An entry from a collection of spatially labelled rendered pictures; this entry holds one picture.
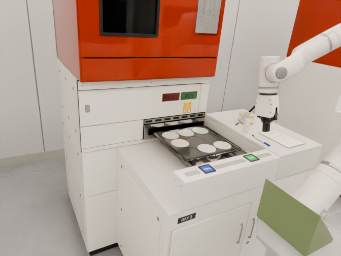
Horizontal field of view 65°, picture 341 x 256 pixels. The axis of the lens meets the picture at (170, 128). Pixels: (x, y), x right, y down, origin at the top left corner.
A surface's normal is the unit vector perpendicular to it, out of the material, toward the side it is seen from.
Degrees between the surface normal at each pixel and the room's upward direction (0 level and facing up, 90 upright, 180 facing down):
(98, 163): 90
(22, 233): 0
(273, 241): 0
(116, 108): 90
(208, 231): 90
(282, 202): 90
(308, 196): 45
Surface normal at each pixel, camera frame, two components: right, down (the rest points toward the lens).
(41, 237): 0.08, -0.92
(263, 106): -0.87, 0.13
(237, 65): 0.49, 0.38
